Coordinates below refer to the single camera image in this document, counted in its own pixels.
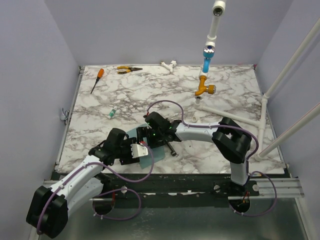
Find yellow handled pliers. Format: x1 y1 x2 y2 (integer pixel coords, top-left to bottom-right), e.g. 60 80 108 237
117 66 143 75

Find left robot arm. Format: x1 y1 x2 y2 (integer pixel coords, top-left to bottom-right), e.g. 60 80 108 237
26 128 149 239

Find orange handled screwdriver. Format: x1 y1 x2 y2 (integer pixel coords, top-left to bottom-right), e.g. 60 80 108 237
90 68 104 94

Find white pipe tee fitting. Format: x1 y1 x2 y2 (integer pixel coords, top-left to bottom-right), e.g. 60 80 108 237
160 60 177 74

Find metal wall hook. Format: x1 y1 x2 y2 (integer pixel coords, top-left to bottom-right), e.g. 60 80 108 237
59 108 70 122

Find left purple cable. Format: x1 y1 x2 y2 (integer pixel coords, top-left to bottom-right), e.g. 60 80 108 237
36 142 155 236

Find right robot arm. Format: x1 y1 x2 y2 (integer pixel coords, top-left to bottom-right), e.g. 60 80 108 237
136 112 253 196

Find small white pipe elbow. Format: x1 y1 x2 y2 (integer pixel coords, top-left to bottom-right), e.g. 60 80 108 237
192 115 201 123

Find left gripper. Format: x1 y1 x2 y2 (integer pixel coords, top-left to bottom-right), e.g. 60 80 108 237
115 138 140 165

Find blue tap valve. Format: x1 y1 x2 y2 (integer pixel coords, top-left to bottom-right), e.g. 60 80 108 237
202 45 215 74

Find black metal T bar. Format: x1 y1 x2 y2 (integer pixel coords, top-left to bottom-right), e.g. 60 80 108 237
164 140 178 157

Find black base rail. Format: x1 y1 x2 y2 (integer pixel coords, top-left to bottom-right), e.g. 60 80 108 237
51 169 261 208

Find orange brass tap valve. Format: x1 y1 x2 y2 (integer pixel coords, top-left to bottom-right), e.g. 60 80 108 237
194 75 216 97

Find white PVC pipe assembly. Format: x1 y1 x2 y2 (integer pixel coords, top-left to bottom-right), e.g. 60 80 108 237
194 0 320 161

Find green glue tube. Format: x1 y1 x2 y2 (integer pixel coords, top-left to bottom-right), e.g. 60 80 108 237
107 107 117 119

